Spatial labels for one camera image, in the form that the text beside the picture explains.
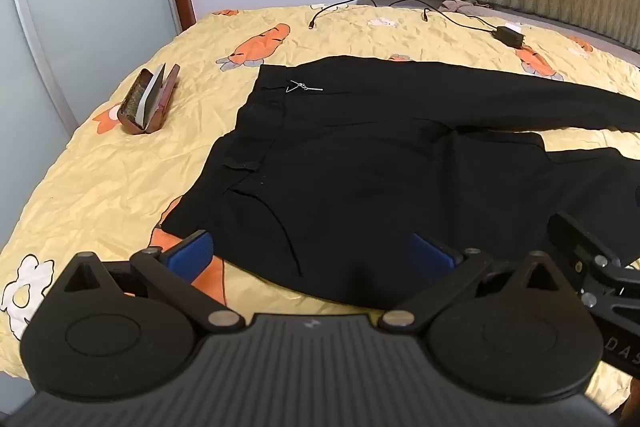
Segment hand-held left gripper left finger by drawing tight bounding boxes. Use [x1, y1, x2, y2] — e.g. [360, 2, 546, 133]
[64, 230, 242, 334]

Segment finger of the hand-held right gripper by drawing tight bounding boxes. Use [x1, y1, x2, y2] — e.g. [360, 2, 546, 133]
[546, 210, 640, 309]

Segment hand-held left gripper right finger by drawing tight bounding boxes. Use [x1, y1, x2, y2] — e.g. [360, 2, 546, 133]
[378, 232, 577, 336]

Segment black pants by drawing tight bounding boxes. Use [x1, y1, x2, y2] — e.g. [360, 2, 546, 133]
[161, 55, 640, 311]

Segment yellow carrot print bedsheet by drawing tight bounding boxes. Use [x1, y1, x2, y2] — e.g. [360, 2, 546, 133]
[0, 2, 640, 414]

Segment brown glasses case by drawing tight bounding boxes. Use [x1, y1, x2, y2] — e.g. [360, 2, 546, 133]
[117, 63, 181, 136]

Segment black power adapter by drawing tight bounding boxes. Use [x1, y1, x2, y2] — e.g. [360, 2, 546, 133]
[491, 26, 525, 50]

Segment beige cloth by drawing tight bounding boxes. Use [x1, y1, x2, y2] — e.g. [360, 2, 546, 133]
[439, 0, 497, 16]

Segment frosted glass door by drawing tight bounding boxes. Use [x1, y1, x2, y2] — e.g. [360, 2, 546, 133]
[0, 0, 182, 258]

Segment black charger with cable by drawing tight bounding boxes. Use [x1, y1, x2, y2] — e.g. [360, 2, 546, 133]
[359, 0, 640, 68]

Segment black cable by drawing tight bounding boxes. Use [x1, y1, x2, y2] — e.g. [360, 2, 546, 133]
[308, 0, 372, 30]
[387, 0, 501, 36]

